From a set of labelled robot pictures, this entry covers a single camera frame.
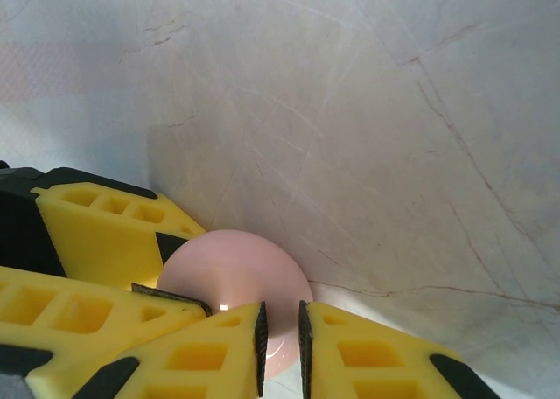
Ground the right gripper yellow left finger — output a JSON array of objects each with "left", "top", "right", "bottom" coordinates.
[{"left": 24, "top": 301, "right": 269, "bottom": 399}]

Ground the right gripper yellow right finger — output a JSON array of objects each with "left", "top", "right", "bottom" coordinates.
[{"left": 298, "top": 300, "right": 501, "bottom": 399}]

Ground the pink earbud charging case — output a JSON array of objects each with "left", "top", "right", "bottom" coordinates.
[{"left": 156, "top": 229, "right": 314, "bottom": 379}]

